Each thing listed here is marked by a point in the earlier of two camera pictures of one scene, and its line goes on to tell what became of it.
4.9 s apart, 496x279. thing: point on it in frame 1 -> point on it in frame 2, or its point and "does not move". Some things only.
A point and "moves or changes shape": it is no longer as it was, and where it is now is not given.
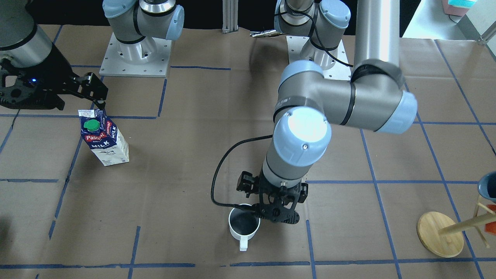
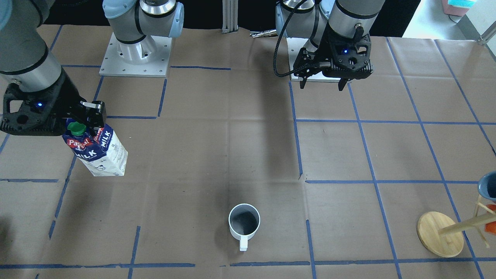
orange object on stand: (490, 227) does not move
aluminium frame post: (230, 15) does not move
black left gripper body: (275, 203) -> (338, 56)
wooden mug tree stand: (442, 236) does not move
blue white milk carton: (99, 133) moves or changes shape
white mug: (243, 224) does not move
